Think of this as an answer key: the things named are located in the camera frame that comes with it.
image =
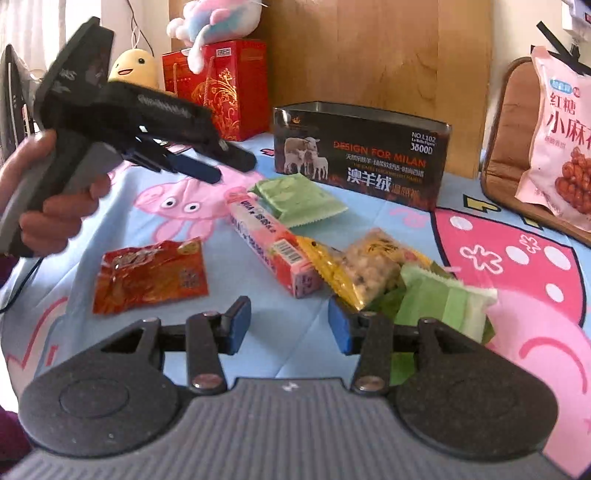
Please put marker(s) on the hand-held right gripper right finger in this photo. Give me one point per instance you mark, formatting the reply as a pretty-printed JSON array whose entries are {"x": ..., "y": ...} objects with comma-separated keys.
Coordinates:
[{"x": 339, "y": 328}]

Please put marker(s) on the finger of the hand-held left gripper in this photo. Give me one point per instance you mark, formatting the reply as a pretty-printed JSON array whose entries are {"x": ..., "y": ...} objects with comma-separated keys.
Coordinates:
[
  {"x": 235, "y": 157},
  {"x": 194, "y": 167}
]

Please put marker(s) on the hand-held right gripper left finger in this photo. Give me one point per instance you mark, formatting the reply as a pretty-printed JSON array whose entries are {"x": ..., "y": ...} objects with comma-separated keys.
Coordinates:
[{"x": 240, "y": 319}]

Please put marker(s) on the yellow nut bar packet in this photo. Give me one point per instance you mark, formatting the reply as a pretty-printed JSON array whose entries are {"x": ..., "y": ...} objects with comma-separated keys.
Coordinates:
[{"x": 364, "y": 267}]

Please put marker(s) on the light green snack packet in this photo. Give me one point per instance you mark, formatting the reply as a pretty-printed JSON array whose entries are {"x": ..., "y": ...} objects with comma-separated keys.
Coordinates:
[
  {"x": 300, "y": 201},
  {"x": 438, "y": 300}
]

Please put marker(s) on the pink candy box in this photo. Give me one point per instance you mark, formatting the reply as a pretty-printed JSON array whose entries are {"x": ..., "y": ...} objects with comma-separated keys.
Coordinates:
[{"x": 272, "y": 244}]

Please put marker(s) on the red snack packet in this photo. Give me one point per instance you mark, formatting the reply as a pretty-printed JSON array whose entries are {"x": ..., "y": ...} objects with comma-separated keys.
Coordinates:
[{"x": 147, "y": 277}]

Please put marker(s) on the dark printed tin box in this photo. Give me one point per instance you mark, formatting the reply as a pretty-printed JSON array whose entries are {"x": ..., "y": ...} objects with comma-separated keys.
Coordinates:
[{"x": 360, "y": 152}]

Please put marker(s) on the person's left hand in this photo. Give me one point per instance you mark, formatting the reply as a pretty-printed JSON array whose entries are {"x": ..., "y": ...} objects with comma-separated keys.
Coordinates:
[{"x": 69, "y": 217}]

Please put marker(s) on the yellow plush toy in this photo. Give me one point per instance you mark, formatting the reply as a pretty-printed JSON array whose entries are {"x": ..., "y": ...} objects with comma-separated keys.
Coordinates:
[{"x": 134, "y": 67}]

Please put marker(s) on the red gift box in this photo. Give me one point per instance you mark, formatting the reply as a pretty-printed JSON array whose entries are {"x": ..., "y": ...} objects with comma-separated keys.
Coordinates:
[{"x": 235, "y": 92}]

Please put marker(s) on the black electric fan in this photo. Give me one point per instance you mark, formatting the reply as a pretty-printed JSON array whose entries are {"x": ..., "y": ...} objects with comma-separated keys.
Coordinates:
[{"x": 11, "y": 106}]

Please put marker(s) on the cartoon printed bedsheet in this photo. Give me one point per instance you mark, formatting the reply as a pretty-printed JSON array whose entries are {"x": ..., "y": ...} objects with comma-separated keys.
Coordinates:
[{"x": 124, "y": 217}]

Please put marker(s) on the pink and blue plush toy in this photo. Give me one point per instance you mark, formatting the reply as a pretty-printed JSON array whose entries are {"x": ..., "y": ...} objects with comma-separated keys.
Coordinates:
[{"x": 217, "y": 23}]

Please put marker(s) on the wooden board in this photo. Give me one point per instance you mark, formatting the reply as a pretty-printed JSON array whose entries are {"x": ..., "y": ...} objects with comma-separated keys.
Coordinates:
[{"x": 369, "y": 55}]

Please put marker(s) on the brown seat cushion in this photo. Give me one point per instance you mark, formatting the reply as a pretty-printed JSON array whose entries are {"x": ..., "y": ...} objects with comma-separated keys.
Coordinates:
[{"x": 508, "y": 138}]

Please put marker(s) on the large pink snack bag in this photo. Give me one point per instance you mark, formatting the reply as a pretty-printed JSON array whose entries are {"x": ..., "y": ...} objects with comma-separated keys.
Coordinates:
[{"x": 554, "y": 138}]

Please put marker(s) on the black tape strip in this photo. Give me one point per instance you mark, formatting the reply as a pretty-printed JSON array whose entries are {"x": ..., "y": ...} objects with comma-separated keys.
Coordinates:
[
  {"x": 561, "y": 60},
  {"x": 556, "y": 39}
]

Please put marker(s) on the white power strip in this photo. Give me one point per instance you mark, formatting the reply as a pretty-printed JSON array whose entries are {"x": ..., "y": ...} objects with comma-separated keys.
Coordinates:
[{"x": 577, "y": 14}]

